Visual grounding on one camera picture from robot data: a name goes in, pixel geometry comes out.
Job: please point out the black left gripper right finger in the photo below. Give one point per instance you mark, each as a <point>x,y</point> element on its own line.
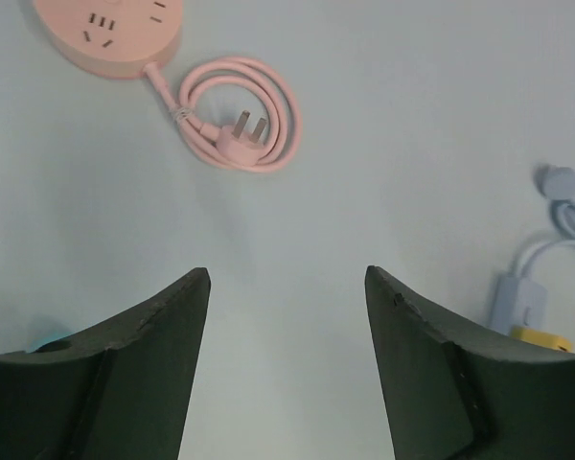
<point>453,389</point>

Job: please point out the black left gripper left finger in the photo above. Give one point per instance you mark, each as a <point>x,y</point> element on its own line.
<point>117,390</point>

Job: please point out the yellow plug adapter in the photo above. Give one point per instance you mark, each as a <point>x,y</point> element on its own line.
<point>542,339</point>

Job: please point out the teal triangular power strip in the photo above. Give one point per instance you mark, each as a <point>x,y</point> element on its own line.
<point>45,329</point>

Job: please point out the light blue power strip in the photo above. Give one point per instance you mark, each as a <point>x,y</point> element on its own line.
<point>518,302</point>

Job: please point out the pink round power strip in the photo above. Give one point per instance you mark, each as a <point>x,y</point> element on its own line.
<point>113,39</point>

